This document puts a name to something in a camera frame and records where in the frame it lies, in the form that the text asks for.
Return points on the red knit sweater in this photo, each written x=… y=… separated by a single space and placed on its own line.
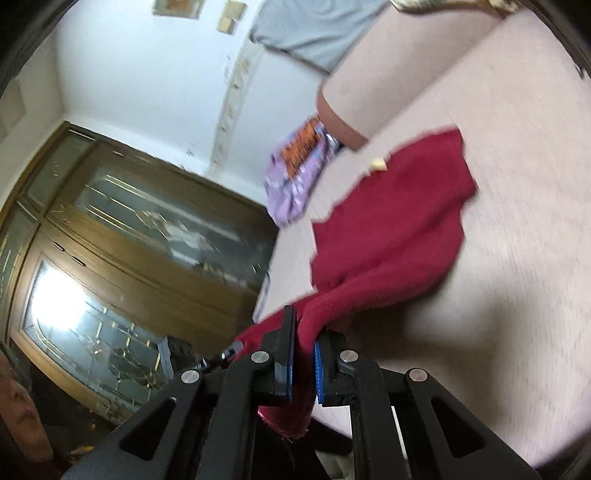
x=393 y=239

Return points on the pink rolled quilt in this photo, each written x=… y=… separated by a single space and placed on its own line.
x=392 y=64

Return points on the orange black patterned cloth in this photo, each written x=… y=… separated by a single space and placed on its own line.
x=300 y=147

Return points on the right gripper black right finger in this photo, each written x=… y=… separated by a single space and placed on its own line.
x=408 y=425

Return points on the purple floral cloth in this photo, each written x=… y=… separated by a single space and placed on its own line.
x=287 y=199

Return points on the person's left hand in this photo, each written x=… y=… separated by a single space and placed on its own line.
x=20 y=416

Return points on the yellow neck label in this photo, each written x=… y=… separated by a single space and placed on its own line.
x=378 y=165

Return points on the beige floral blanket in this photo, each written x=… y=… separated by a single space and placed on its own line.
x=429 y=6

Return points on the wooden glass-door wardrobe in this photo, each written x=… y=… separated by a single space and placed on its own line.
x=107 y=251

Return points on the grey pillow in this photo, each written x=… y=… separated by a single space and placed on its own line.
x=317 y=32

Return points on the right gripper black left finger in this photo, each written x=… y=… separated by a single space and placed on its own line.
x=200 y=425

